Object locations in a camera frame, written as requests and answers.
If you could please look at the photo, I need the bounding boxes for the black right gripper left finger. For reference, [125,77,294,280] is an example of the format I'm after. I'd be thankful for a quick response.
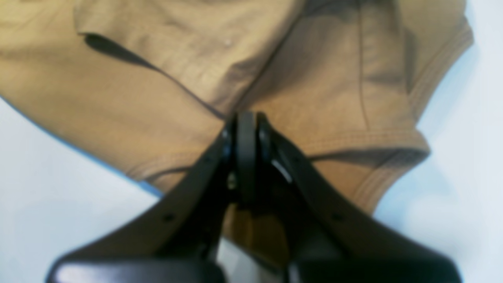
[46,118,237,283]

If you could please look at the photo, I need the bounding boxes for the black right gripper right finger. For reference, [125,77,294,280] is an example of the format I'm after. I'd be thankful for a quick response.
[236,112,461,283]

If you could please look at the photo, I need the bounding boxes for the brown T-shirt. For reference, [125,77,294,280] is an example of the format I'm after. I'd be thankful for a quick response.
[0,0,474,272]

